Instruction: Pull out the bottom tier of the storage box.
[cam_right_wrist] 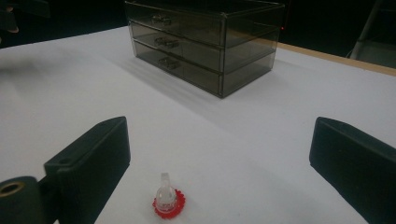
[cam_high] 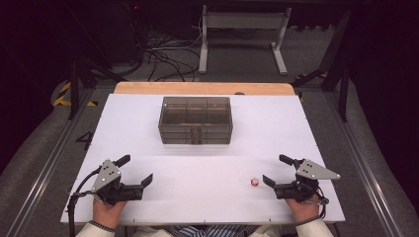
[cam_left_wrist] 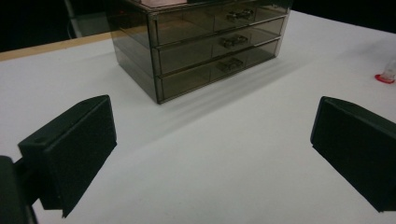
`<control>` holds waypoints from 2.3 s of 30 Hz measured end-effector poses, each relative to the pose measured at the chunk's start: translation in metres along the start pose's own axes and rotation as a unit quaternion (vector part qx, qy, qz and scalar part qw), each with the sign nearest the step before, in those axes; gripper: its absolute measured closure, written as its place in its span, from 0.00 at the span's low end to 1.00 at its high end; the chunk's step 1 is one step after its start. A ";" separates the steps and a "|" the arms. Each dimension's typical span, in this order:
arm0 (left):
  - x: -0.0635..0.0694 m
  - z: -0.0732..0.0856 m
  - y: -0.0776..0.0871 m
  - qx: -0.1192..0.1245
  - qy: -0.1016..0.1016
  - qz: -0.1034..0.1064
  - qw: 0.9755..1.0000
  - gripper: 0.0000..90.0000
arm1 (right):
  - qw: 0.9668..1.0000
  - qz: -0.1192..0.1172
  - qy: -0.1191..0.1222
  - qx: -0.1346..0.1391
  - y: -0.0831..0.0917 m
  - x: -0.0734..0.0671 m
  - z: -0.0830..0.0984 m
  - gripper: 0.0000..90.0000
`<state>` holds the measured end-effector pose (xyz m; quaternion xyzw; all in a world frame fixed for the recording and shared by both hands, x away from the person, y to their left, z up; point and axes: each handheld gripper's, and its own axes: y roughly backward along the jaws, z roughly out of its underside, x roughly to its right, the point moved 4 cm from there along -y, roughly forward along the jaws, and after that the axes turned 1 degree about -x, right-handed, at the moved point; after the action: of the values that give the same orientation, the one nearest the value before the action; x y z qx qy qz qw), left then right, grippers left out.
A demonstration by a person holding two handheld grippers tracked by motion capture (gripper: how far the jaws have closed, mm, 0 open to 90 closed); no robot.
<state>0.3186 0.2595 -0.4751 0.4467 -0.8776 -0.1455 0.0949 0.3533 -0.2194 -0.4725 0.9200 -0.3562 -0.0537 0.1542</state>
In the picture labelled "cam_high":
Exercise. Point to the wooden table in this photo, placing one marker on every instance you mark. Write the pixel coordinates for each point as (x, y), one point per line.
(184, 88)

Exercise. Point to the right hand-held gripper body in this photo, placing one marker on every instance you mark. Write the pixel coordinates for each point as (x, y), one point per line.
(301, 187)

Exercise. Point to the white metal stand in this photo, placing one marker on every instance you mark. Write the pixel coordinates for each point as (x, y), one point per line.
(243, 20)

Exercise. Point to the person's right hand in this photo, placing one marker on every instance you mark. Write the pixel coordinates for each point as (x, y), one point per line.
(304, 210)

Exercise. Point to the transparent grey drawer box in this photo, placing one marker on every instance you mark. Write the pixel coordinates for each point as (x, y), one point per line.
(195, 113)

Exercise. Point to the person's left hand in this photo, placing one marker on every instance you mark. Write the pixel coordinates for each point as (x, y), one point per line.
(107, 213)

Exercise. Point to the person's striped shirt torso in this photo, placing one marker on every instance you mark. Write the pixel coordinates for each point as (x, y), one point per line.
(210, 231)

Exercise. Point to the black metal stand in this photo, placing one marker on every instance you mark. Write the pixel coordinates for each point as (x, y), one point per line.
(342, 82)
(75, 85)

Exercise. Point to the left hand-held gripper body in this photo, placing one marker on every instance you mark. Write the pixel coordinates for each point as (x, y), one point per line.
(107, 174)

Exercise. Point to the clear plastic drawer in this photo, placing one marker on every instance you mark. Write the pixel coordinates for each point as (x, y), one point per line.
(178, 141)

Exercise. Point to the white board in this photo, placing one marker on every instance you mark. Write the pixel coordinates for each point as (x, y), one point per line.
(204, 197)

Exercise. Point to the yellow black hazard tape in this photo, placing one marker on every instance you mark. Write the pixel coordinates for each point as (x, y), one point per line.
(61, 95)

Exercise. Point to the metal floor rail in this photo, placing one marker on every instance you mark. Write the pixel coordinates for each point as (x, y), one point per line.
(49, 161)
(362, 164)

